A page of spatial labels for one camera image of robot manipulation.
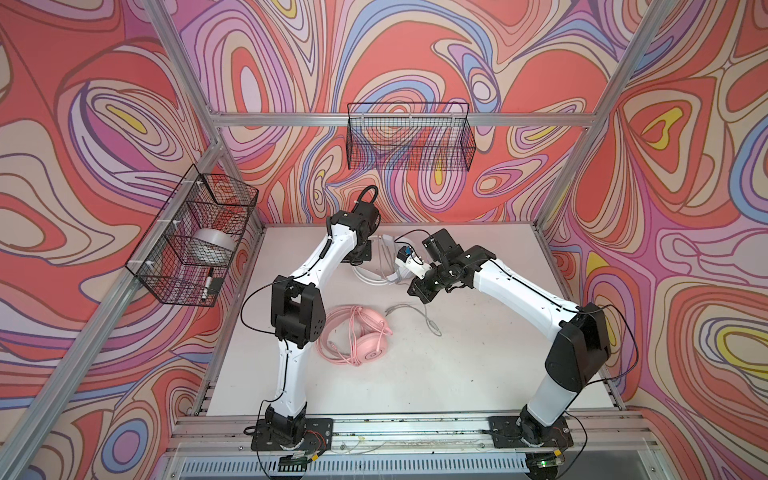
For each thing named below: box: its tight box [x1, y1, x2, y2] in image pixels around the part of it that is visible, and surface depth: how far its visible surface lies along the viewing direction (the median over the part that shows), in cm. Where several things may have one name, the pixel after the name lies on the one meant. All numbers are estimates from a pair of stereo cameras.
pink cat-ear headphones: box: [317, 305, 393, 367], surface depth 86 cm
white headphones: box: [352, 234, 413, 285], surface depth 90 cm
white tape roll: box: [184, 228, 237, 266], surface depth 74 cm
